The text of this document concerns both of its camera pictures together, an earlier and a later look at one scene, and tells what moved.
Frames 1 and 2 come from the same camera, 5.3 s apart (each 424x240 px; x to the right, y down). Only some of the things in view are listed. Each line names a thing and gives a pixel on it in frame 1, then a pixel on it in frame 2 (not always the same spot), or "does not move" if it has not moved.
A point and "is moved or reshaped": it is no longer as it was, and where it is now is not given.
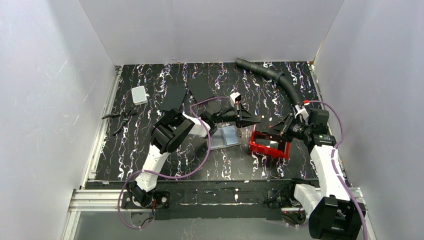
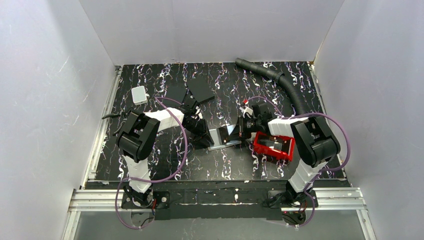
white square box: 139,95 does not move
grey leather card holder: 224,137 does not move
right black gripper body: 286,127 → 238,126
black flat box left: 173,98 does not move
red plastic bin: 267,144 is moved or reshaped
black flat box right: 201,88 does not move
